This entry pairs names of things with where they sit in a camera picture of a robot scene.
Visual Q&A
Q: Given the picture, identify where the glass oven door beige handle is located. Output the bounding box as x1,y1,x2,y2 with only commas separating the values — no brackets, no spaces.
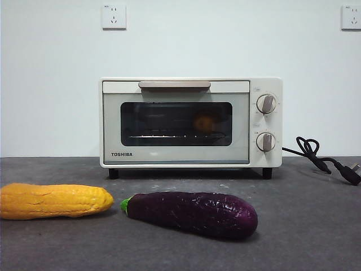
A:
102,80,250,165

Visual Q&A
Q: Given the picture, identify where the brown potato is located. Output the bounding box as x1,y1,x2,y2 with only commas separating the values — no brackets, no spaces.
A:
193,111,223,135

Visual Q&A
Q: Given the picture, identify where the beige oven knob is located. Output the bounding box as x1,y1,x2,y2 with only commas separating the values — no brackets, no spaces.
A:
256,132,276,152
256,94,276,115

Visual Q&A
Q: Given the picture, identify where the white Toshiba toaster oven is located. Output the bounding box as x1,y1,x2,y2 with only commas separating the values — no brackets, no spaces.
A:
99,77,284,180

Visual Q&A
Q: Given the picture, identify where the purple eggplant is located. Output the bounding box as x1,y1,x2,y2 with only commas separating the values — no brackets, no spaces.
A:
120,191,258,234

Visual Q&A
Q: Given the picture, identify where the yellow corn cob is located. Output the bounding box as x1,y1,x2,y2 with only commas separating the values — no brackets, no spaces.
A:
0,182,115,220

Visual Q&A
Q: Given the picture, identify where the metal wire oven rack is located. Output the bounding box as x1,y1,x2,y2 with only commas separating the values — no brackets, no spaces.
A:
129,134,231,140

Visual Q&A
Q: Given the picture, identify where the white wall socket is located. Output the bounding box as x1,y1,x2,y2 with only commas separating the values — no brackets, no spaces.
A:
102,4,127,30
341,5,361,31

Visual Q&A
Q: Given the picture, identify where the black power cable with plug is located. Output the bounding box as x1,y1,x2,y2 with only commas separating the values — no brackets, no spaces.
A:
281,136,361,186

